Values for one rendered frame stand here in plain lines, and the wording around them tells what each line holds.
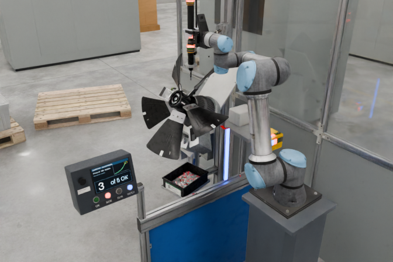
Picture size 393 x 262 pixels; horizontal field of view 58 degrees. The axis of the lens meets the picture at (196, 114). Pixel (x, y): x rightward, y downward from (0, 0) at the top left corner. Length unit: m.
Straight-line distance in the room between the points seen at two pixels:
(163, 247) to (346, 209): 1.18
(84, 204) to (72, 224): 1.68
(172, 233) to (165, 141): 0.54
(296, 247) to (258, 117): 0.60
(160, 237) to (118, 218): 1.24
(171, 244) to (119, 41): 6.20
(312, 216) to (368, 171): 0.72
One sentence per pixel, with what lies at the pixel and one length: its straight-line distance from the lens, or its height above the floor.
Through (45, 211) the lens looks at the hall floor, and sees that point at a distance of 3.42.
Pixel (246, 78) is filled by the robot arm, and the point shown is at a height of 1.59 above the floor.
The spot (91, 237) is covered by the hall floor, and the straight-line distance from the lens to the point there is 3.06.
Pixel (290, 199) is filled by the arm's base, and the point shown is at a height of 1.05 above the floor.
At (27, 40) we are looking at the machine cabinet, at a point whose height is 0.56.
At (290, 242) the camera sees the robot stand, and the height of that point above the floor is 0.91.
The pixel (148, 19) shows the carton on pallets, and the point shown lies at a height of 0.30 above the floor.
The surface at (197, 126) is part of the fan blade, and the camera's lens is 1.98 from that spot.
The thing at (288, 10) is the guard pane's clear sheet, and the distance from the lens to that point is 2.43.
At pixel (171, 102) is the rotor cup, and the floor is 1.20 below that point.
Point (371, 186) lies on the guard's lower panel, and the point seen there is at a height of 0.80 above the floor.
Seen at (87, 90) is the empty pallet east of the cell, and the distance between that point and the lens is 5.56.
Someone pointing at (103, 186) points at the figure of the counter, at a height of 1.16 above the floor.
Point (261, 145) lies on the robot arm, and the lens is 1.48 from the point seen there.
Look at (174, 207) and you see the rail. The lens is 1.87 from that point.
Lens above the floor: 2.04
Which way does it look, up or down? 25 degrees down
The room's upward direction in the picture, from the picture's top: straight up
